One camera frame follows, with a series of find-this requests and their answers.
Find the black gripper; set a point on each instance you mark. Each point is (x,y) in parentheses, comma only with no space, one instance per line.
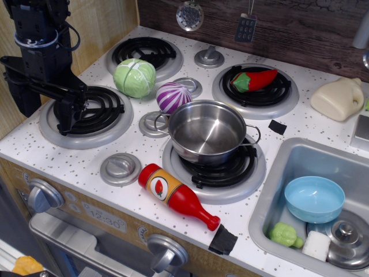
(46,71)

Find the red toy chili pepper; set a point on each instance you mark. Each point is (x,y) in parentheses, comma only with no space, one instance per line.
(253,81)

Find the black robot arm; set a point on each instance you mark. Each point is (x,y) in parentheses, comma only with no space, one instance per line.
(41,24)

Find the front left black burner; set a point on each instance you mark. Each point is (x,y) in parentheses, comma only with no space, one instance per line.
(107,116)

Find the black burner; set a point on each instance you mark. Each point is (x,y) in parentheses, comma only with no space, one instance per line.
(272,101)
(163,55)
(107,116)
(230,182)

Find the green toy cabbage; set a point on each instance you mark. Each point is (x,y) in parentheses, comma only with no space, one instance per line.
(134,77)

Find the left oven knob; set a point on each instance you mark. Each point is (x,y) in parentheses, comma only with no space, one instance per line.
(43,196)

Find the oven knob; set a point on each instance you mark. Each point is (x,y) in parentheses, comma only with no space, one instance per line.
(43,196)
(168,255)

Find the front grey stove knob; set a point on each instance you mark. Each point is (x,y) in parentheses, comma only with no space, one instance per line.
(120,169)

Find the grey stove knob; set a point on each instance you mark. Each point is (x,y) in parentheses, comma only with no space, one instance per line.
(194,86)
(120,169)
(209,58)
(151,124)

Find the centre grey stove knob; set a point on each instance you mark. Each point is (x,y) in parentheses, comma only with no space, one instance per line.
(151,124)

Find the back left black burner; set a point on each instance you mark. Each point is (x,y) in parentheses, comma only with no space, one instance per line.
(163,55)

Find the purple striped toy onion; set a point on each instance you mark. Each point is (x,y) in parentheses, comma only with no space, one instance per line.
(172,95)

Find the oven clock display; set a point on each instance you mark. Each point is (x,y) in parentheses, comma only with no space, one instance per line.
(105,217)

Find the red toy ketchup bottle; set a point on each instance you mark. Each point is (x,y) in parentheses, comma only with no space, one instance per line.
(175,195)

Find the middle grey stove knob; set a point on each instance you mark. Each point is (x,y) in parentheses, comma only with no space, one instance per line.
(194,86)

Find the stainless steel pot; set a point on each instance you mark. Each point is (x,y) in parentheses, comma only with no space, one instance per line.
(206,132)

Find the hanging metal strainer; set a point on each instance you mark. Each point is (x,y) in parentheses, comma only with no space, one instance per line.
(190,16)

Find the back grey stove knob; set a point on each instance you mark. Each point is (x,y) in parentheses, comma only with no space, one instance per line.
(209,58)

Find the orange object bottom left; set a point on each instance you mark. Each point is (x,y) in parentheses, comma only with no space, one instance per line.
(26,265)

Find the front right black burner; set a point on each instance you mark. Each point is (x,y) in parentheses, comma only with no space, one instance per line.
(230,182)

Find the right oven knob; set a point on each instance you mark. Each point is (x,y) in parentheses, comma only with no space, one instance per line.
(168,255)

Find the back right black burner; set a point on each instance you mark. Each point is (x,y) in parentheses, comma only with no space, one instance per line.
(272,101)

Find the small black tape square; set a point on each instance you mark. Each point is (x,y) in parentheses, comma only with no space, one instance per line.
(277,127)

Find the grey sink basin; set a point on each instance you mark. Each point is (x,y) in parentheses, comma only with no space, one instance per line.
(298,157)

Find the green toy vegetable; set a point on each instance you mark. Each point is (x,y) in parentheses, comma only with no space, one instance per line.
(286,235)

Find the light blue bowl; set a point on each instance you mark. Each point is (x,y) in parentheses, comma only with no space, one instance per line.
(314,199)

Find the cream toy jug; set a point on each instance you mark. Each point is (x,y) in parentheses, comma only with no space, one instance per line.
(340,99)

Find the white cylinder toy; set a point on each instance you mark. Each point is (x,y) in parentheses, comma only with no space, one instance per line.
(317,245)

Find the silver faucet base block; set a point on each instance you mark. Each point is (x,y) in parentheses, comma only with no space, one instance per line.
(360,134)

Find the silver faucet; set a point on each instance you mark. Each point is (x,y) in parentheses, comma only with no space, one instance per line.
(360,40)

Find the steel pot lid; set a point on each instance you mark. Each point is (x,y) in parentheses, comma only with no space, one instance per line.
(349,240)

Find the grey oven door handle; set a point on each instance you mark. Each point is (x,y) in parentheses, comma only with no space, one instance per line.
(86,253)

